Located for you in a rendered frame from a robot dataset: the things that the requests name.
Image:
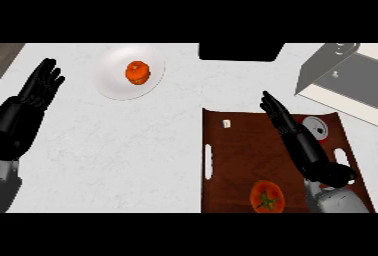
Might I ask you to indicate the red tomato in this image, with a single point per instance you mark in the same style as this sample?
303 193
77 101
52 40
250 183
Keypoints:
268 197

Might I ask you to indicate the orange fruit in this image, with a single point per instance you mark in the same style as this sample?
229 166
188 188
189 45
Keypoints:
138 72

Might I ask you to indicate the white round plate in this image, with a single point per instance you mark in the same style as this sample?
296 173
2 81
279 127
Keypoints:
129 72

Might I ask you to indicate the brown wooden tray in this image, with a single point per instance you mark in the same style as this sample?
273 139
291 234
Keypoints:
245 160

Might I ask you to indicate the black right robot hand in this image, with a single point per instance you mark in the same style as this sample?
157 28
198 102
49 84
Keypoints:
300 140

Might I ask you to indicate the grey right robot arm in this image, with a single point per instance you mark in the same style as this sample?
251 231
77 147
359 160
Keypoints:
334 200

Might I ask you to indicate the small pale cube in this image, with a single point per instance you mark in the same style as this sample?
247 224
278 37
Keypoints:
226 123

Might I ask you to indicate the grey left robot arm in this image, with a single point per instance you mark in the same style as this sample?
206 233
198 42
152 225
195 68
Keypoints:
9 186

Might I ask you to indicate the brown wooden panel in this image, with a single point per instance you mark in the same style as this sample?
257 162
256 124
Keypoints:
9 56

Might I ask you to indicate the black appliance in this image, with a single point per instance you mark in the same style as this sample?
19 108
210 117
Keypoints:
239 51

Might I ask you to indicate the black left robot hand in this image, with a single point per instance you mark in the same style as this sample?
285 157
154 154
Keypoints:
22 110

